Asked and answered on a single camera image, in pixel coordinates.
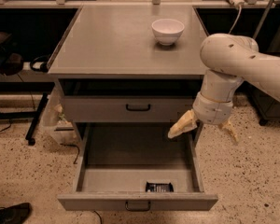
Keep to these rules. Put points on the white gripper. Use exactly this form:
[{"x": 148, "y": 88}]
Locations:
[{"x": 212, "y": 110}]

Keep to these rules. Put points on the blue rxbar blueberry bar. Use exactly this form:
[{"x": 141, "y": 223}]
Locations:
[{"x": 159, "y": 187}]

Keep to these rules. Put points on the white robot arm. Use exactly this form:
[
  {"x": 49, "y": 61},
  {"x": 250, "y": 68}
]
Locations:
[{"x": 231, "y": 60}]

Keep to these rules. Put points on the open grey middle drawer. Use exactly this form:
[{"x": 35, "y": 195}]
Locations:
[{"x": 118, "y": 159}]

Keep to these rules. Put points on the grey drawer cabinet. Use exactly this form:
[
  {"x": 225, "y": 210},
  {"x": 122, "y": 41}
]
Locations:
[{"x": 110, "y": 50}]

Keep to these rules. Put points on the white ceramic bowl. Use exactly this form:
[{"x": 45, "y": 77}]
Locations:
[{"x": 167, "y": 31}]

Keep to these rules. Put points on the clear plastic bin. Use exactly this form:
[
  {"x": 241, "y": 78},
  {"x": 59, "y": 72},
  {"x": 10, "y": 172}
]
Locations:
[{"x": 54, "y": 122}]

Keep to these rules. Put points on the metal pole stand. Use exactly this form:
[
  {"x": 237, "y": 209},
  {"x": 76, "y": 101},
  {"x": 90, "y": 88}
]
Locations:
[{"x": 263, "y": 18}]

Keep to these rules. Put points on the black shoe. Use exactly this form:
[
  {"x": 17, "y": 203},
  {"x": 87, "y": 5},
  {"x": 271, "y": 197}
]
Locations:
[{"x": 15, "y": 214}]

